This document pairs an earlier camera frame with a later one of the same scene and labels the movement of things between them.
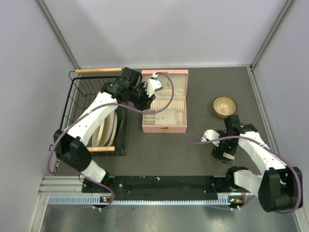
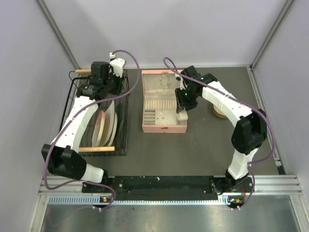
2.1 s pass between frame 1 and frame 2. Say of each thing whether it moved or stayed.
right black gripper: moved
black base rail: stayed
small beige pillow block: moved
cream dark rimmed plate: stayed
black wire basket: stayed
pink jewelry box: stayed
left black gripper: moved
